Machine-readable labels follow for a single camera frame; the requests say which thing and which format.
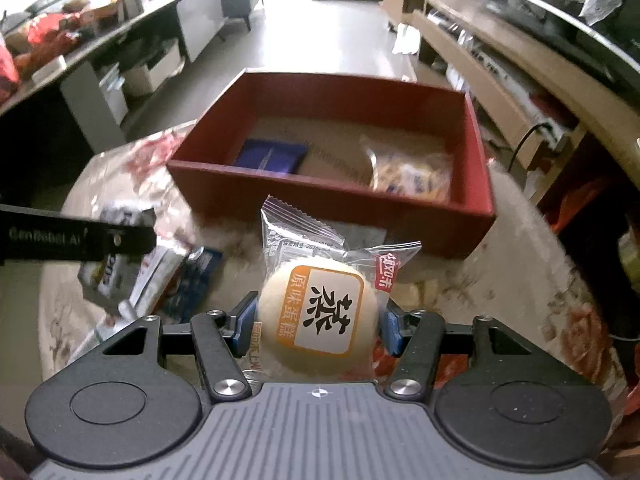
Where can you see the dark long counter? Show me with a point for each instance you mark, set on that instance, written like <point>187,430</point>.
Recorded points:
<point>100,47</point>

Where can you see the dark blue snack packet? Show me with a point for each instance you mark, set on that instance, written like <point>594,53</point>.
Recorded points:
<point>270,157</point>

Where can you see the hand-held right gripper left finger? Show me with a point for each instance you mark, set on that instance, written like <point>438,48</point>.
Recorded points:
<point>245,322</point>

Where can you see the pile of colourful goods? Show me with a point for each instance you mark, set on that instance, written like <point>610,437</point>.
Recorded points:
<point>55,35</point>

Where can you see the yellow snack packet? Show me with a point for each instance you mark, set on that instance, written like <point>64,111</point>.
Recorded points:
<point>410,175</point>

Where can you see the white plastic bag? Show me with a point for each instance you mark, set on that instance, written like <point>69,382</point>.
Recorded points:
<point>407,40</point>

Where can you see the round steamed cake packet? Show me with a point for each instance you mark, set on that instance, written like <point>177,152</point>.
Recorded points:
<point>320,310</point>

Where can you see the white storage box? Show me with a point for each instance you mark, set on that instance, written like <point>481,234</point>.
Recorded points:
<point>152,67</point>

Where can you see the blue sausage packet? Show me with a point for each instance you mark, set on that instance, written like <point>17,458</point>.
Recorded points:
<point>195,280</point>

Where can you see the white blue-print snack packet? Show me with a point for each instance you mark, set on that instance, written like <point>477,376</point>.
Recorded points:
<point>107,280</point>

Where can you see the black television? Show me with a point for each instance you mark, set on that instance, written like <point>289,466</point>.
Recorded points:
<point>565,30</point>

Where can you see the snack packets inside box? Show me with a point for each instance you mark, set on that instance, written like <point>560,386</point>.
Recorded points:
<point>500,75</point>

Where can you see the floral tablecloth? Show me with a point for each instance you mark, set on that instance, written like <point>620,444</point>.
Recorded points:
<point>525,285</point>

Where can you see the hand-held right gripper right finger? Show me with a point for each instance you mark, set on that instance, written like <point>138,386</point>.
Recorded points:
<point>392,330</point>

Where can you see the red cardboard box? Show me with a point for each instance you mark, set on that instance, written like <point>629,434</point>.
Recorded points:
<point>400,220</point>

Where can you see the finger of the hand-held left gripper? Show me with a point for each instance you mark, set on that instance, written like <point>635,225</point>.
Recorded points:
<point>125,240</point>

